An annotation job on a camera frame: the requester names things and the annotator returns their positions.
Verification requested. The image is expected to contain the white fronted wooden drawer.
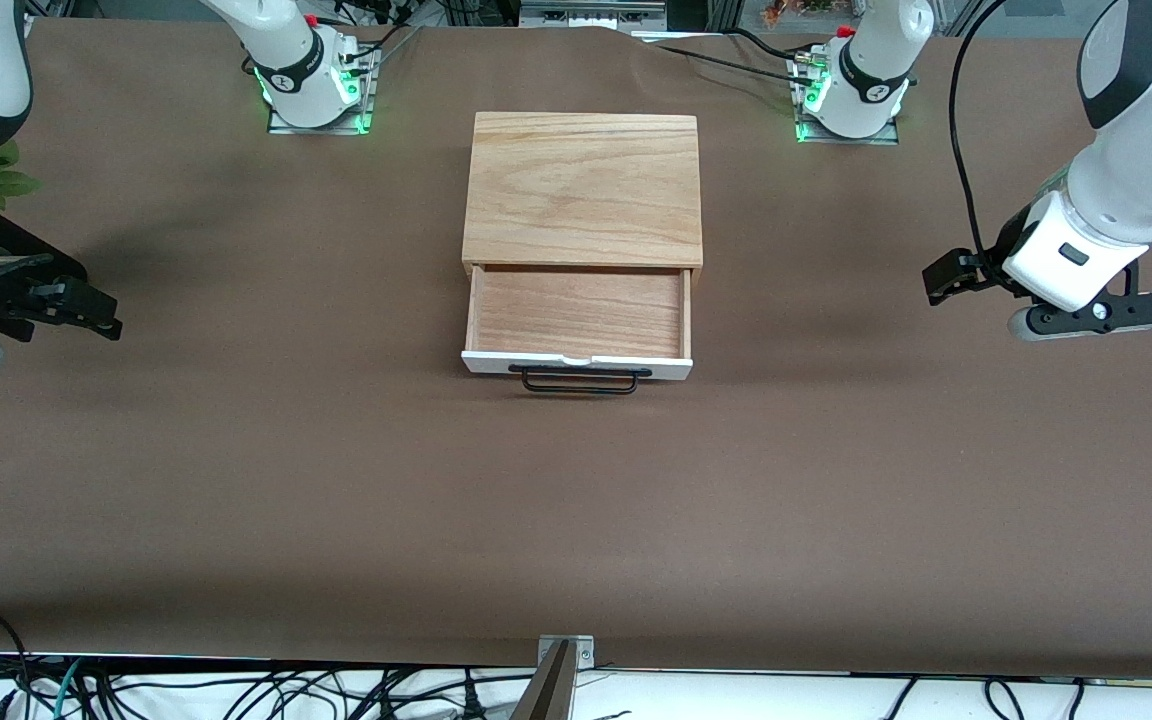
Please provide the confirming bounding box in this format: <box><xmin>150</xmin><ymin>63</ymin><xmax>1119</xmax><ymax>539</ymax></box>
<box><xmin>461</xmin><ymin>264</ymin><xmax>694</xmax><ymax>383</ymax></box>

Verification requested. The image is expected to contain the light wooden drawer cabinet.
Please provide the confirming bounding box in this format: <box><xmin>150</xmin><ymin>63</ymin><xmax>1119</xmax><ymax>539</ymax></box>
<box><xmin>462</xmin><ymin>111</ymin><xmax>705</xmax><ymax>293</ymax></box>

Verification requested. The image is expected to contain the brown table cover sheet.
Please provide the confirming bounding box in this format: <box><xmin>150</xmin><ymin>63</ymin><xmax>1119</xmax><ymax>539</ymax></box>
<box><xmin>0</xmin><ymin>18</ymin><xmax>1152</xmax><ymax>677</ymax></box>

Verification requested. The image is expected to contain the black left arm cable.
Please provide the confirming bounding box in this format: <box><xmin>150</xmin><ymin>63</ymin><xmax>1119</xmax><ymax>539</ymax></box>
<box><xmin>948</xmin><ymin>0</ymin><xmax>1013</xmax><ymax>267</ymax></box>

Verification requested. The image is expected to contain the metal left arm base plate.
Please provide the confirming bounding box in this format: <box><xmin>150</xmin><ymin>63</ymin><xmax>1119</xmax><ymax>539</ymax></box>
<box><xmin>793</xmin><ymin>55</ymin><xmax>903</xmax><ymax>147</ymax></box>

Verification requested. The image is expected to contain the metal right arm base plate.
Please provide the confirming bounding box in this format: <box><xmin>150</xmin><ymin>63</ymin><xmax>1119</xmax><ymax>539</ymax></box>
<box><xmin>266</xmin><ymin>45</ymin><xmax>379</xmax><ymax>136</ymax></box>

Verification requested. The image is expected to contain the black cable on table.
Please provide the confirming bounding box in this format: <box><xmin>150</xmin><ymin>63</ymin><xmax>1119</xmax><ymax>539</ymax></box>
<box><xmin>636</xmin><ymin>28</ymin><xmax>817</xmax><ymax>86</ymax></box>

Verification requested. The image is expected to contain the teal floor cable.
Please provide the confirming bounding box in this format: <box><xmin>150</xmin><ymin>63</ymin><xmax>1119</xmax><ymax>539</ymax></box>
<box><xmin>49</xmin><ymin>657</ymin><xmax>89</xmax><ymax>720</ymax></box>

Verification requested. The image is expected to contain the aluminium frame rail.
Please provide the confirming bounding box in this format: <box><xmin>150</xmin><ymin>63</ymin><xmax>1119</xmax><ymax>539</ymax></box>
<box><xmin>519</xmin><ymin>0</ymin><xmax>668</xmax><ymax>32</ymax></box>

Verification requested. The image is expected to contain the small metal table bracket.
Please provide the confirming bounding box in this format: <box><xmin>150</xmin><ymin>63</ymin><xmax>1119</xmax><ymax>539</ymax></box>
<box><xmin>538</xmin><ymin>634</ymin><xmax>597</xmax><ymax>671</ymax></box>

